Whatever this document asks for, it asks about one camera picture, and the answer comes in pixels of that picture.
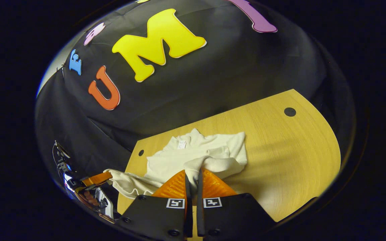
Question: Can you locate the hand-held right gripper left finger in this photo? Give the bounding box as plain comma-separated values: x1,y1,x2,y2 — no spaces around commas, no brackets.
118,170,193,240

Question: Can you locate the cream long-sleeved top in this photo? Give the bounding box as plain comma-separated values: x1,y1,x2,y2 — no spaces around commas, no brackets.
104,128,248,200

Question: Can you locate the black backdrop cloth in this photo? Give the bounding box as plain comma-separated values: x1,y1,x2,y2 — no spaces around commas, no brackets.
36,0,354,188

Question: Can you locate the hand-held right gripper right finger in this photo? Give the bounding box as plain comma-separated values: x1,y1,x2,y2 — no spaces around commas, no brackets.
196,167,275,240

